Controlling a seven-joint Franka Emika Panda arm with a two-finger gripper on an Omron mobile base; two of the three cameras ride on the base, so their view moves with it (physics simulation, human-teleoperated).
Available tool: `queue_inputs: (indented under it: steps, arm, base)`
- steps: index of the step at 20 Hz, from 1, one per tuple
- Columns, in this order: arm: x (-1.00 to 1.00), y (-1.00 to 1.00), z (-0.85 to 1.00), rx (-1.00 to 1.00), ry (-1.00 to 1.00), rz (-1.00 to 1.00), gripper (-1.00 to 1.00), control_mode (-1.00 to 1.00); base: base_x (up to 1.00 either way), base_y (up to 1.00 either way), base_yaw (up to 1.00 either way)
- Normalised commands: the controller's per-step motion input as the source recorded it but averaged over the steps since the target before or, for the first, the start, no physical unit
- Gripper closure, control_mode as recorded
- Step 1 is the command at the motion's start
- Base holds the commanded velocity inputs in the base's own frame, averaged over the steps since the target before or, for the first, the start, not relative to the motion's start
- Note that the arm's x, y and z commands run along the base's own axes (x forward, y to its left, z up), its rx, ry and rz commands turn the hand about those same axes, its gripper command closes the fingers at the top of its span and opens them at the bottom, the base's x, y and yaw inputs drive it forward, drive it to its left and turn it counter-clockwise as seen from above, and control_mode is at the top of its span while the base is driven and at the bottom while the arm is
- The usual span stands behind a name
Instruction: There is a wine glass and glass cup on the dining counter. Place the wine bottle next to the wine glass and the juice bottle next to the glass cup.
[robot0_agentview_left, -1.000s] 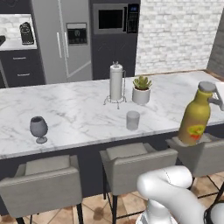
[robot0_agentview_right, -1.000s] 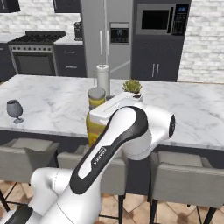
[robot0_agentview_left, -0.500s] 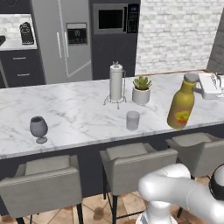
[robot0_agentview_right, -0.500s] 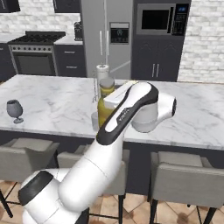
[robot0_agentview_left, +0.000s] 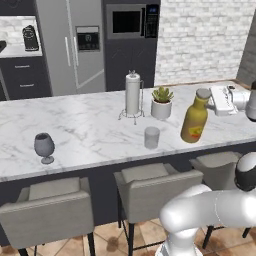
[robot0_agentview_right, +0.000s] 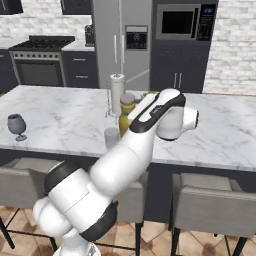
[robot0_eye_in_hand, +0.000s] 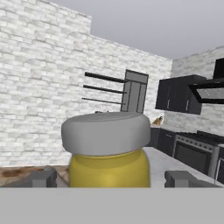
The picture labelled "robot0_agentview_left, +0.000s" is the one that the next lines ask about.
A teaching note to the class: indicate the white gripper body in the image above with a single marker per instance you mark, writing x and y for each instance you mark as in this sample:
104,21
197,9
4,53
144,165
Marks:
224,100

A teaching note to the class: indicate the dark dining counter base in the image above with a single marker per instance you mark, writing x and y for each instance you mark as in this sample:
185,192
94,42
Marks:
103,190

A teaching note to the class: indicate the black coffee machine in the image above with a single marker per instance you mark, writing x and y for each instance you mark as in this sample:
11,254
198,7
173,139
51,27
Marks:
30,38

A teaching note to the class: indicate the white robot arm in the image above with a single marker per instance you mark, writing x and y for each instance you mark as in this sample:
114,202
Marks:
200,213

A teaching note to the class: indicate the stainless steel fridge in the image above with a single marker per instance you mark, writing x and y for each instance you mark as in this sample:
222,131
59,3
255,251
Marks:
56,50

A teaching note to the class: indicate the dark base cupboard run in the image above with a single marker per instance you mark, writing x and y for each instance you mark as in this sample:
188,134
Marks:
25,78

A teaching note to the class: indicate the black microwave oven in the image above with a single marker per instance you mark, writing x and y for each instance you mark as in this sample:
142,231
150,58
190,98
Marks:
128,21

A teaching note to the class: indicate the yellow juice bottle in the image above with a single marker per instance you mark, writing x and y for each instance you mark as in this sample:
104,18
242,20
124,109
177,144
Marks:
194,121

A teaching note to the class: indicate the clear glass cup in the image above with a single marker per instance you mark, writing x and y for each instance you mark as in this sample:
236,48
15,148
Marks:
152,138

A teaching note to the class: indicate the grey upholstered stool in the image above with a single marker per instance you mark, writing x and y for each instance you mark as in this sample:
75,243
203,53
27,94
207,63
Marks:
156,193
50,213
216,166

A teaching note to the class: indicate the grey wine glass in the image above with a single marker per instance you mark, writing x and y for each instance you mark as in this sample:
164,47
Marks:
44,145

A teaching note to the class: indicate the white paper towel roll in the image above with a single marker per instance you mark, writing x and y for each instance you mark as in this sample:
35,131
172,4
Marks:
132,95

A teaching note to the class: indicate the dark tall cupboard column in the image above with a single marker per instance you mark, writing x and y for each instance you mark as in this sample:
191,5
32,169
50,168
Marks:
130,63

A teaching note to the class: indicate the dark wall cupboard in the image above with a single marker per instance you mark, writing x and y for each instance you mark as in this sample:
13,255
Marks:
16,6

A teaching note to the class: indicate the succulent in white pot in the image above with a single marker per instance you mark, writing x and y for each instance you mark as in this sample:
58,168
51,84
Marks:
161,108

